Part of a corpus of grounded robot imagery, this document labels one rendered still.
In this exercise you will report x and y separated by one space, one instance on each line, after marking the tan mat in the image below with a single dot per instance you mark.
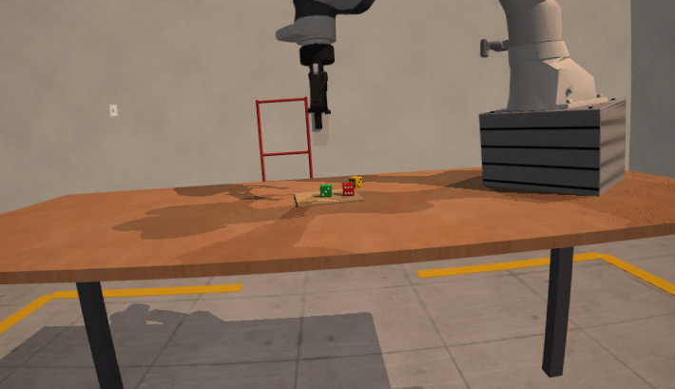
313 198

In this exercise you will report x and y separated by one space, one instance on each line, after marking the yellow die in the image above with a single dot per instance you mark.
356 180

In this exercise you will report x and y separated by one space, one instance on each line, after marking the red die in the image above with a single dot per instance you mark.
348 189

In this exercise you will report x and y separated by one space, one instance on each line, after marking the green die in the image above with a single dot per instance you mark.
326 191

